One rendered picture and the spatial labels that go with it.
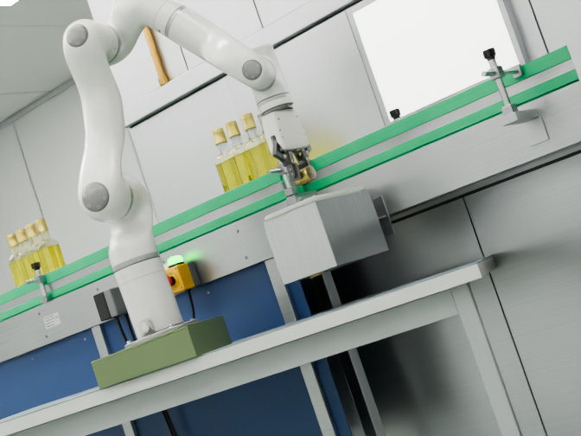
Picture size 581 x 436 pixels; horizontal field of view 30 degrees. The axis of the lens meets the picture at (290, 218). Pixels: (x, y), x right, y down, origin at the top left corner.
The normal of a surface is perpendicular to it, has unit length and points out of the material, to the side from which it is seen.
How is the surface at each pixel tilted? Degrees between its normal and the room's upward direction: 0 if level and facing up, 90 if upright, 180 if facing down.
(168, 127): 90
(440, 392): 90
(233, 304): 90
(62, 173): 90
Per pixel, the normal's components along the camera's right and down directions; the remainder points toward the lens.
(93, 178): -0.31, -0.44
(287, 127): 0.66, -0.29
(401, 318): -0.26, 0.00
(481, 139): -0.61, 0.14
